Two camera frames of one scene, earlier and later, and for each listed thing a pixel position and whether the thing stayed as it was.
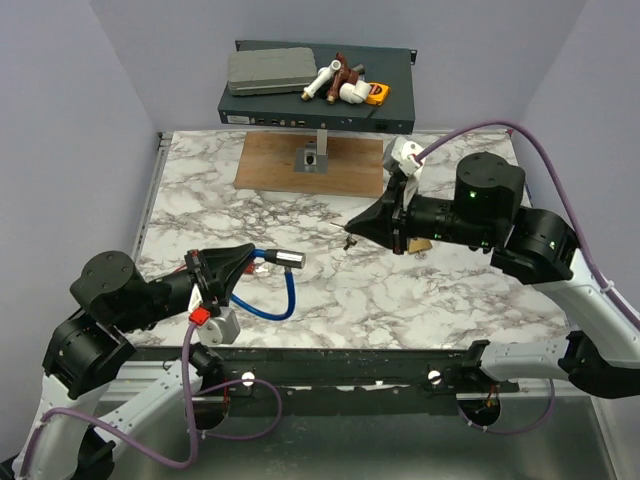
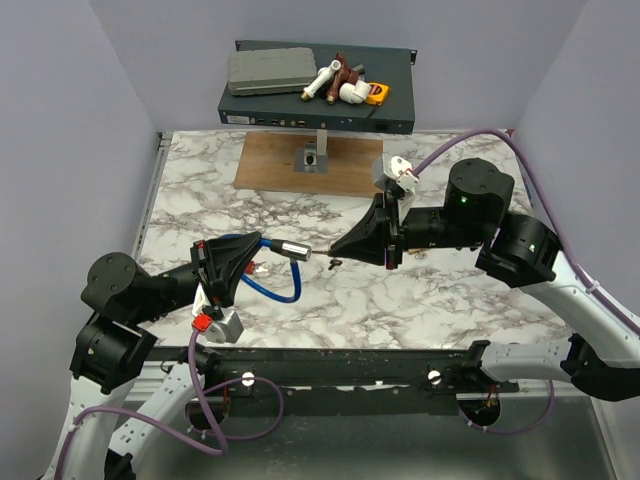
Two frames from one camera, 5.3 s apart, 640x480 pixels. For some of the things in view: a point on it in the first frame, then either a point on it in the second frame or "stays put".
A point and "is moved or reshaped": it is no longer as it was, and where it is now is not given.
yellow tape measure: (378, 93) stays put
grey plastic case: (271, 71) stays put
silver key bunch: (349, 239) is moved or reshaped
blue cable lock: (283, 258) → (292, 251)
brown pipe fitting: (343, 76) stays put
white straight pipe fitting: (324, 76) stays put
